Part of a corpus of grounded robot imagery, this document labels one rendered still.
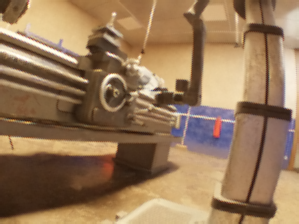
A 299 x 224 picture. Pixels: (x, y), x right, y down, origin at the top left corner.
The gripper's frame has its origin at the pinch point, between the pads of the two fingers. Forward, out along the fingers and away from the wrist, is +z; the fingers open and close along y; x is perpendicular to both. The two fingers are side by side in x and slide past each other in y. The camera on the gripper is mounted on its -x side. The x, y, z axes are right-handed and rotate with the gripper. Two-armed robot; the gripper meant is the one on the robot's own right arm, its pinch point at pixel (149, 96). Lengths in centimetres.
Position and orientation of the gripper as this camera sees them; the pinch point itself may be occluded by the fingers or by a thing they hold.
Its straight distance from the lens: 89.2
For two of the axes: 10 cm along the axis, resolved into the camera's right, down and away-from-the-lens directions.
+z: -8.5, -1.3, 5.1
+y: -0.9, 9.9, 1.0
